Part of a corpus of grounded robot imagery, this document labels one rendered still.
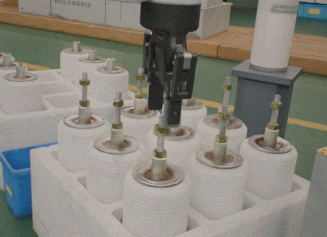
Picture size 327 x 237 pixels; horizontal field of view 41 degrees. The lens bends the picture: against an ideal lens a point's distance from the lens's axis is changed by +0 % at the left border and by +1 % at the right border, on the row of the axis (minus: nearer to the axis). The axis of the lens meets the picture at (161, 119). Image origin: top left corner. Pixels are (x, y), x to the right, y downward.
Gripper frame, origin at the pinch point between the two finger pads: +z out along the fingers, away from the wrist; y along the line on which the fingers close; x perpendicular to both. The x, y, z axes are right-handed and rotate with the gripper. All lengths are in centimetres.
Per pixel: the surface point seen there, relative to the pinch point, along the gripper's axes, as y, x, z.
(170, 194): -4.6, -0.3, 10.7
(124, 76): 55, -10, 11
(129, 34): 219, -56, 29
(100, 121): 21.3, 4.0, 9.8
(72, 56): 78, 1, 11
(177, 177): -1.8, -2.2, 9.8
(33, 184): 26.2, 15.7, 23.9
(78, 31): 247, -28, 33
